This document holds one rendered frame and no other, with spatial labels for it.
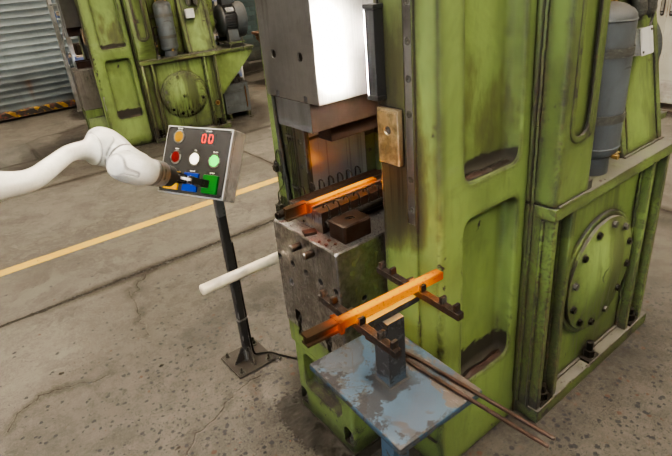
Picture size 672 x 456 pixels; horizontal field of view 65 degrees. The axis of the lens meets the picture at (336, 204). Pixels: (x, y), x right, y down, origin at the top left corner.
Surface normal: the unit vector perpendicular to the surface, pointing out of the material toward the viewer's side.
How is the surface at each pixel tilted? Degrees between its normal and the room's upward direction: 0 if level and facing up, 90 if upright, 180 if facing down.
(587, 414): 0
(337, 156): 90
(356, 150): 90
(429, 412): 0
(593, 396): 0
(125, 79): 90
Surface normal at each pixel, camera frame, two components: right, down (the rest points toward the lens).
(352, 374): -0.08, -0.91
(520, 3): -0.70, 0.34
